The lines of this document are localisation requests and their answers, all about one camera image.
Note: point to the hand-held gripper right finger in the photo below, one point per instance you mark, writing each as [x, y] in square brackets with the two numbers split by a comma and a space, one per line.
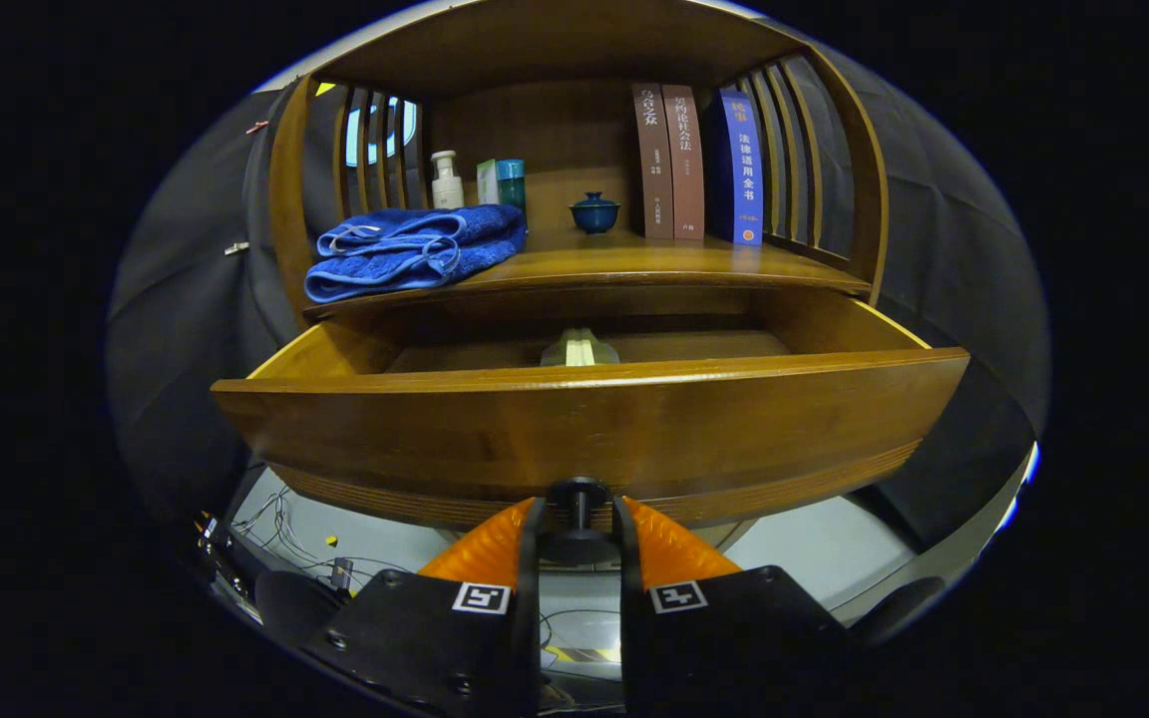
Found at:
[724, 638]

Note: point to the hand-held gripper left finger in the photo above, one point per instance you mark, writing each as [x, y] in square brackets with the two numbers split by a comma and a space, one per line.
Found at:
[435, 638]

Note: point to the green scrub brush white pad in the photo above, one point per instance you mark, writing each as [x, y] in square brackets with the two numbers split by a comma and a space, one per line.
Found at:
[579, 349]

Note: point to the wooden countertop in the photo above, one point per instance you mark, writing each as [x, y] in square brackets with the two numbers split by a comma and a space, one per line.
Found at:
[634, 264]

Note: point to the wooden cabinet with slatted shelf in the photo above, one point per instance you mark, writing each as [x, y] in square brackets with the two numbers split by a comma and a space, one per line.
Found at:
[555, 40]

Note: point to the folded blue towel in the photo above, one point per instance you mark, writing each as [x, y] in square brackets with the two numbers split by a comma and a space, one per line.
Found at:
[405, 254]

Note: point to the blue lidded teacup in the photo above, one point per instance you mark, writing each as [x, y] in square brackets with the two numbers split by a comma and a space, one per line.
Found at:
[594, 215]

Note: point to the white pump bottle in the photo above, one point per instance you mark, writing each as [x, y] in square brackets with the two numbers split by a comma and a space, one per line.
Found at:
[448, 187]

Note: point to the green and white tube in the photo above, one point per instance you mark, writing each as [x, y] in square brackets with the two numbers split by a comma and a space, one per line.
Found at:
[486, 184]

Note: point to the teal cosmetic bottle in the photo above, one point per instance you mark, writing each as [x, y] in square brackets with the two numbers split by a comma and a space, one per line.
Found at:
[512, 187]

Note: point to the blue book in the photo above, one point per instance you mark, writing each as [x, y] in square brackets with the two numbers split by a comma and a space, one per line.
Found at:
[744, 170]

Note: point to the reddish brown book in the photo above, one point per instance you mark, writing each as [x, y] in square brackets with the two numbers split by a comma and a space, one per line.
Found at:
[686, 160]

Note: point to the dark brown book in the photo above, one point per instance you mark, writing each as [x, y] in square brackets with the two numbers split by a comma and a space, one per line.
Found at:
[652, 160]

